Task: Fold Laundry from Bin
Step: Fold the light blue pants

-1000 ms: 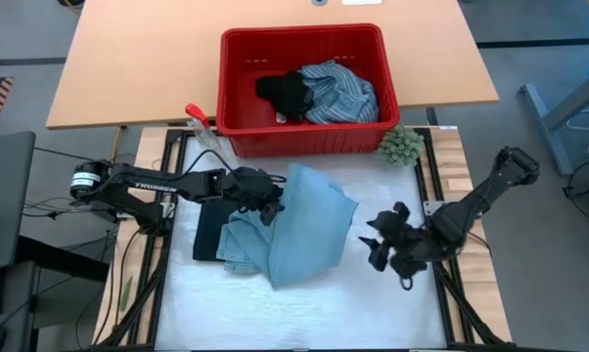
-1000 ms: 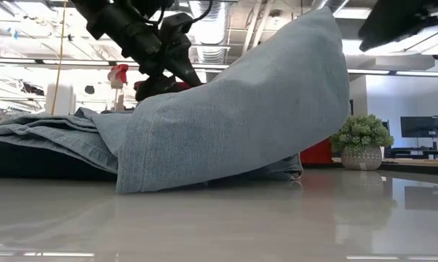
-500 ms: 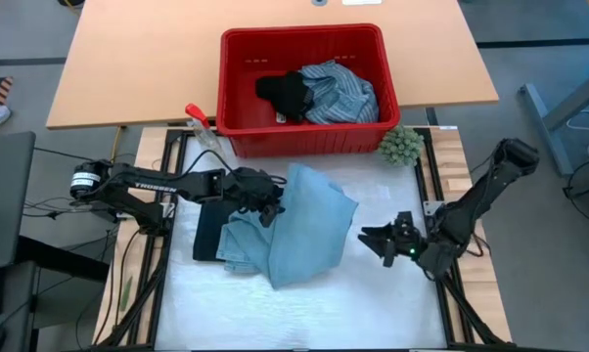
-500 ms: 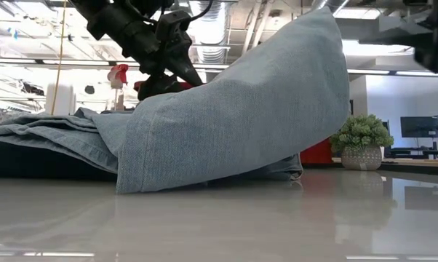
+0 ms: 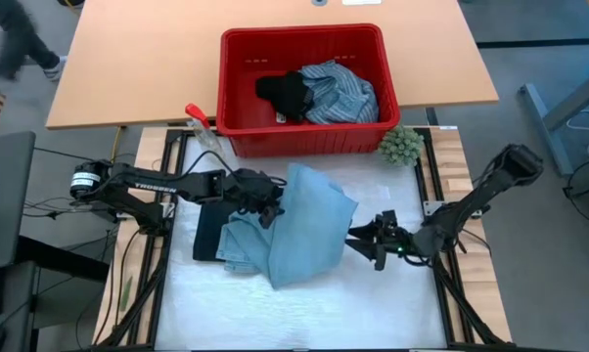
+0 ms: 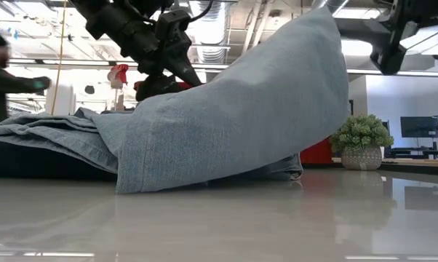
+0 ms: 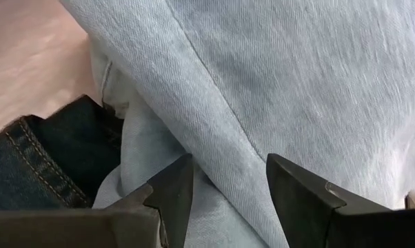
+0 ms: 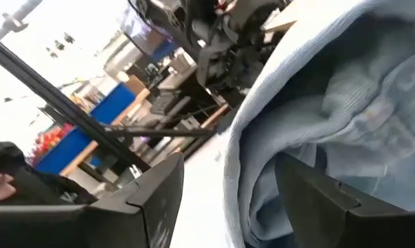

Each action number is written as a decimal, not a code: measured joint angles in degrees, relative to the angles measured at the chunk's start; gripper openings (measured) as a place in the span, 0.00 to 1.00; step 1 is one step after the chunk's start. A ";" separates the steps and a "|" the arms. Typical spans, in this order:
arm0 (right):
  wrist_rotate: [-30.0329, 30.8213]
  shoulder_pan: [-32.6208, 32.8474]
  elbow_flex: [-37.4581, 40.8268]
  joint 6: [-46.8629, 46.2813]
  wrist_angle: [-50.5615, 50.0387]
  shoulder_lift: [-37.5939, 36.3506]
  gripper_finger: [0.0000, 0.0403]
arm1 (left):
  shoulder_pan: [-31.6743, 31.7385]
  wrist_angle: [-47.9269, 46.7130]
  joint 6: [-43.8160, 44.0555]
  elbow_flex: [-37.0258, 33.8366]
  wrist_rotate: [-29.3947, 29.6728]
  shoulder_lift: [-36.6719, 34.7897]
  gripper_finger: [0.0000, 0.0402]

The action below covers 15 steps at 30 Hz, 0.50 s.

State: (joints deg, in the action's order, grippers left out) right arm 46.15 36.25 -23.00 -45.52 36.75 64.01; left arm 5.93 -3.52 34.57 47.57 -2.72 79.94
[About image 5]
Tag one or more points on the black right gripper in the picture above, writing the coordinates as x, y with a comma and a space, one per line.
392, 239

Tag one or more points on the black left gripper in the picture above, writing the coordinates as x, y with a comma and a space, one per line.
253, 190

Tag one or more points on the dark denim jeans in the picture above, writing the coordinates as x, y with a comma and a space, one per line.
209, 230

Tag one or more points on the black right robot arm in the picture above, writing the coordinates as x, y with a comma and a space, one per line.
470, 210

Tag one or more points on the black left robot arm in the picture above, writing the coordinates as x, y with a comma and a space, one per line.
143, 188

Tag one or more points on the red plastic laundry bin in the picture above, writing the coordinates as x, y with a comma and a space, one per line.
285, 44

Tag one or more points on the green spiky ball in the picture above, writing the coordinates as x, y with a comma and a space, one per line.
401, 145

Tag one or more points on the clear spray bottle red trigger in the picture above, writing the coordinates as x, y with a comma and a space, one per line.
204, 132

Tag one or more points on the black garment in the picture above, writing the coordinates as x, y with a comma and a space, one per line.
287, 93

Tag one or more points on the blue striped shirt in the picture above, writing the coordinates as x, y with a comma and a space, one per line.
343, 95

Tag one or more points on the tan wooden desk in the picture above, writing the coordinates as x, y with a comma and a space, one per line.
143, 63

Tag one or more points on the grey desk grommet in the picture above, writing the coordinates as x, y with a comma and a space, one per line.
319, 2

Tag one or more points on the grey desk leg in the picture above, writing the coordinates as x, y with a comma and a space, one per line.
563, 112

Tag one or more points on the white desk label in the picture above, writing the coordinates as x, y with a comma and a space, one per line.
361, 2

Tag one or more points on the grey laptop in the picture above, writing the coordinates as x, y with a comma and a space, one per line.
6, 195

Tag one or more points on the person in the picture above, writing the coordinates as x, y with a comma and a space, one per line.
15, 34

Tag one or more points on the black aluminium frame rail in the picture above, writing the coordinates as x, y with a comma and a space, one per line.
150, 283
453, 303

